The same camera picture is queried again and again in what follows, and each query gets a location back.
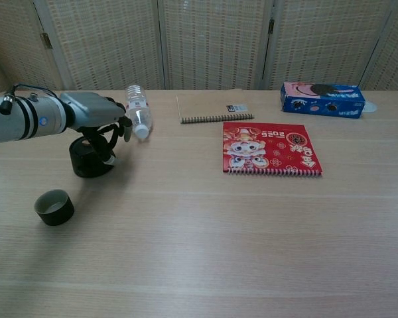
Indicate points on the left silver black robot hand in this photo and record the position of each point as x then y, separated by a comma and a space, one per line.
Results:
89, 111

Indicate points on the clear plastic water bottle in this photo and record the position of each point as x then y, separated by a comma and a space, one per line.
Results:
140, 114

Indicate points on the dark green cup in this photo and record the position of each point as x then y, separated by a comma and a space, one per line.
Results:
58, 217

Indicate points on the brass screen hinge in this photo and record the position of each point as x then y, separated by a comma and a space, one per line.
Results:
46, 41

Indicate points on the kraft spiral notebook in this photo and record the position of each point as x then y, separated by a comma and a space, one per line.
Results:
209, 106

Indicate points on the woven folding screen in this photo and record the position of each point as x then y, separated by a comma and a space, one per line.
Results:
212, 43

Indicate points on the red spiral desk calendar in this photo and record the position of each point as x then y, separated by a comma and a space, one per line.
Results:
272, 152

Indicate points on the dark screen hinge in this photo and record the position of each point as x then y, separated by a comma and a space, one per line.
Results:
271, 26

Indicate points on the blue cookie box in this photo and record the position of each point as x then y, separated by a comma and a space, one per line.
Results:
321, 102

